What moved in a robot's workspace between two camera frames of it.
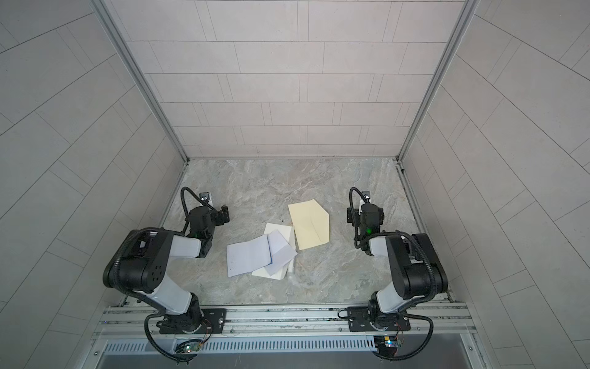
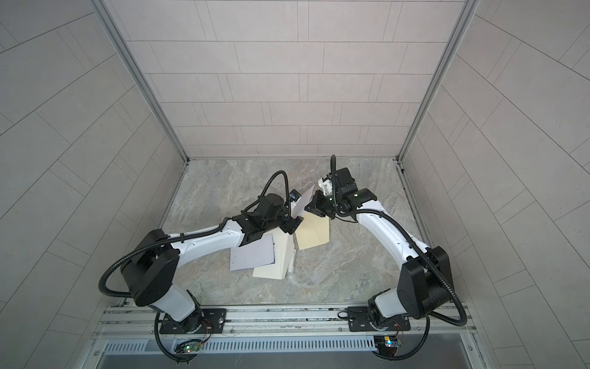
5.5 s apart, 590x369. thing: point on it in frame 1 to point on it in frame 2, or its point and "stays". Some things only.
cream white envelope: [287, 233] stays
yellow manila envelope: [311, 224] stays
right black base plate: [361, 319] stays
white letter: [281, 251] to [298, 210]
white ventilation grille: [333, 346] stays
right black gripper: [358, 214] to [316, 203]
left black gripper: [219, 215] to [292, 225]
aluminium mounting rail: [426, 320] stays
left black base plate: [204, 321] stays
